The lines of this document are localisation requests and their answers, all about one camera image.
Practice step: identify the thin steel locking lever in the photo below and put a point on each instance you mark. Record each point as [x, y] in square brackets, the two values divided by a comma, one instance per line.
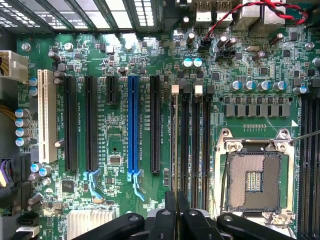
[305, 138]
[223, 190]

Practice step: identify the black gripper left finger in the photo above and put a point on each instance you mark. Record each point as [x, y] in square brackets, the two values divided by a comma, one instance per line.
[125, 226]

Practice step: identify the white power connector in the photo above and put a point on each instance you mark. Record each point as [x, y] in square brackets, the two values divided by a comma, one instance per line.
[15, 65]

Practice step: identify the long black expansion slot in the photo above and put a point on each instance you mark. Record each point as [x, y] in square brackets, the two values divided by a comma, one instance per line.
[91, 125]
[155, 125]
[70, 125]

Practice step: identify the blue expansion slot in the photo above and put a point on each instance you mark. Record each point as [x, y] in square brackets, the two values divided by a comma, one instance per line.
[133, 125]

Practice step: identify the white expansion slot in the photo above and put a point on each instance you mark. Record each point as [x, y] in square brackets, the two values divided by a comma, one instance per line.
[46, 112]

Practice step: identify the RAM slot with white latches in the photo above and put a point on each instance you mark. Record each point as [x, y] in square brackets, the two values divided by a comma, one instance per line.
[313, 162]
[196, 150]
[173, 150]

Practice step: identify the silver chipset heatsink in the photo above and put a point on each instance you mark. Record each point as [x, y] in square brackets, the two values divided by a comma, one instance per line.
[87, 220]

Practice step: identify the green motherboard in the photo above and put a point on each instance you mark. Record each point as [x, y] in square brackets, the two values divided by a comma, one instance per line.
[115, 120]

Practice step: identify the grey metal PC case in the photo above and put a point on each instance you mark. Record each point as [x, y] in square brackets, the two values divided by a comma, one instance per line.
[62, 29]

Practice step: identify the CPU socket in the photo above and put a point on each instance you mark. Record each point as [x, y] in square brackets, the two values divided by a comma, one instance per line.
[252, 180]

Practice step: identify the short black expansion slot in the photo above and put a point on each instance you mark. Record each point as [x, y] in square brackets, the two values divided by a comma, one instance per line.
[112, 90]

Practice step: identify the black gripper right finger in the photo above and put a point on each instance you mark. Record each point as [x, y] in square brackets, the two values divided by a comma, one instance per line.
[237, 226]

